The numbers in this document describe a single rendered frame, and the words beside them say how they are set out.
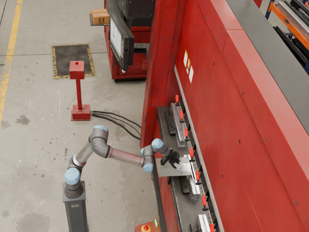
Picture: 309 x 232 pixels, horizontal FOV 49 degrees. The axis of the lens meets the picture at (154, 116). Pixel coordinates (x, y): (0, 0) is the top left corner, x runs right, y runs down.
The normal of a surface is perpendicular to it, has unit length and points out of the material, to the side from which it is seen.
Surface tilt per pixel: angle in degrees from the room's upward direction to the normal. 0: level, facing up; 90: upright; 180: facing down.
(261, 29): 0
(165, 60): 90
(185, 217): 0
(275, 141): 90
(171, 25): 90
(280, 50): 0
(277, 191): 90
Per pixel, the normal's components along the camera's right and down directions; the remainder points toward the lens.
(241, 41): 0.10, -0.72
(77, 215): 0.19, 0.69
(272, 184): -0.99, 0.02
